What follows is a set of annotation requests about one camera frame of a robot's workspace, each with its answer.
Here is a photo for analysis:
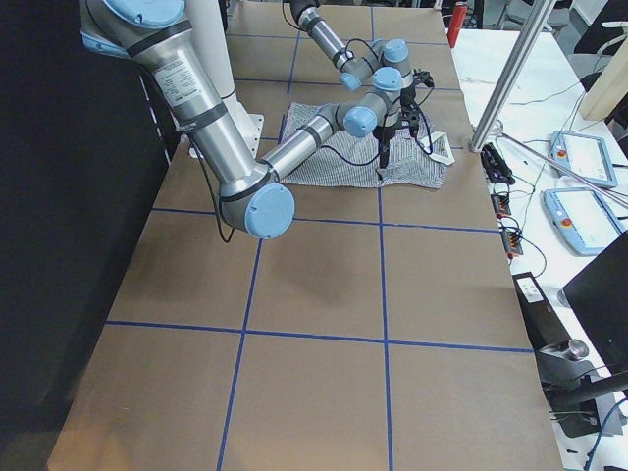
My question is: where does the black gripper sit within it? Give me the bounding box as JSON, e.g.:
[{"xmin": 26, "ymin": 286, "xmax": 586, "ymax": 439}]
[{"xmin": 373, "ymin": 83, "xmax": 420, "ymax": 169}]

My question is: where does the blue white striped polo shirt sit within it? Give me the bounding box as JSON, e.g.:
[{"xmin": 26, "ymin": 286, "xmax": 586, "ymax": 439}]
[{"xmin": 283, "ymin": 122, "xmax": 447, "ymax": 189}]

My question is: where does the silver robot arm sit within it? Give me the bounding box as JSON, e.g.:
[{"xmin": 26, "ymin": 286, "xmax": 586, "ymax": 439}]
[
  {"xmin": 80, "ymin": 1, "xmax": 416, "ymax": 238},
  {"xmin": 288, "ymin": 1, "xmax": 414, "ymax": 91}
]

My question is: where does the red bottle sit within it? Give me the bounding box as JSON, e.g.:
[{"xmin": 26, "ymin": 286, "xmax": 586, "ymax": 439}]
[{"xmin": 446, "ymin": 1, "xmax": 468, "ymax": 49}]

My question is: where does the orange black connector module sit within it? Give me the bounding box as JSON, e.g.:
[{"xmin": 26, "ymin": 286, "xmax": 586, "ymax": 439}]
[{"xmin": 490, "ymin": 192, "xmax": 523, "ymax": 260}]

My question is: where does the far teach pendant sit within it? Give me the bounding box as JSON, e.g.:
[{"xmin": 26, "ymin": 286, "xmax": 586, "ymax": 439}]
[{"xmin": 550, "ymin": 131, "xmax": 618, "ymax": 188}]

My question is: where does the teach pendant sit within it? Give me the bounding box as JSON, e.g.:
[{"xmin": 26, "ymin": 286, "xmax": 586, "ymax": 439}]
[
  {"xmin": 543, "ymin": 187, "xmax": 624, "ymax": 256},
  {"xmin": 550, "ymin": 131, "xmax": 618, "ymax": 188}
]

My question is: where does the near teach pendant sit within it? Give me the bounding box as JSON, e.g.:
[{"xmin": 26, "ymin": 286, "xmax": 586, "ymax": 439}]
[{"xmin": 543, "ymin": 187, "xmax": 624, "ymax": 256}]

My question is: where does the wooden beam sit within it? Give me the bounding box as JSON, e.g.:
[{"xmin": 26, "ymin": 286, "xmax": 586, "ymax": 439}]
[{"xmin": 580, "ymin": 40, "xmax": 628, "ymax": 121}]

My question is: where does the black box with label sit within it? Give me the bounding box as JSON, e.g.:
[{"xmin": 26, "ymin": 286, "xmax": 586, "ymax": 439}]
[{"xmin": 512, "ymin": 272, "xmax": 570, "ymax": 350}]

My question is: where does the black monitor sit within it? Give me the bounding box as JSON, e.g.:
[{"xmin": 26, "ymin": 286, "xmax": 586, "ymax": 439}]
[{"xmin": 562, "ymin": 233, "xmax": 627, "ymax": 373}]

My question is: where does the metal cylinder clamp stand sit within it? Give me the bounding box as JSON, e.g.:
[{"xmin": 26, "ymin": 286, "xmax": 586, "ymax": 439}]
[{"xmin": 537, "ymin": 338, "xmax": 628, "ymax": 439}]

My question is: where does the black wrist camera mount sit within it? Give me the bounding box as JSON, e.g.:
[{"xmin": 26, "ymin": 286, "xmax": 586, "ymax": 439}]
[{"xmin": 413, "ymin": 70, "xmax": 435, "ymax": 89}]

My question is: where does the aluminium frame post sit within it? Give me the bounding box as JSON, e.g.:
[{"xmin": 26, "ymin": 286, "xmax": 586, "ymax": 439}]
[{"xmin": 470, "ymin": 0, "xmax": 555, "ymax": 152}]

